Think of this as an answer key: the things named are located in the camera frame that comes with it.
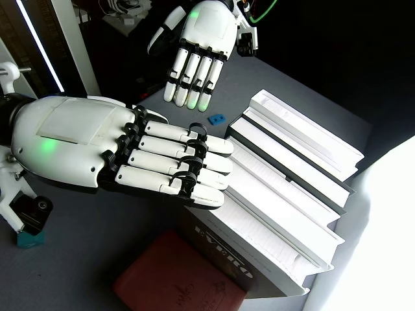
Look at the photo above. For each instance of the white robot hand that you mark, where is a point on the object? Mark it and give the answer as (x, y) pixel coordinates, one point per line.
(209, 29)
(71, 136)

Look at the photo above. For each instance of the grey table cloth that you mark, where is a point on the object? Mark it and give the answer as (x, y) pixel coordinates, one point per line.
(97, 233)

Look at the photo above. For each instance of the red leather book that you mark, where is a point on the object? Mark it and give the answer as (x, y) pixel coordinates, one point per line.
(168, 275)

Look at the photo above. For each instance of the teal cube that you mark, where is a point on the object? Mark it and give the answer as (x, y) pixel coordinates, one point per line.
(29, 241)

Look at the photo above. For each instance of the white light strip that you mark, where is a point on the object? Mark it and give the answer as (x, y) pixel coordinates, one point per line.
(39, 45)

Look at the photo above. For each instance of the white post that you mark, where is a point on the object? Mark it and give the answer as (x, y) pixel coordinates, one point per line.
(74, 42)

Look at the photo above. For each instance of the small blue two-hole block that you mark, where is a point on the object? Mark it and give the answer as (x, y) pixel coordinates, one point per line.
(216, 119)

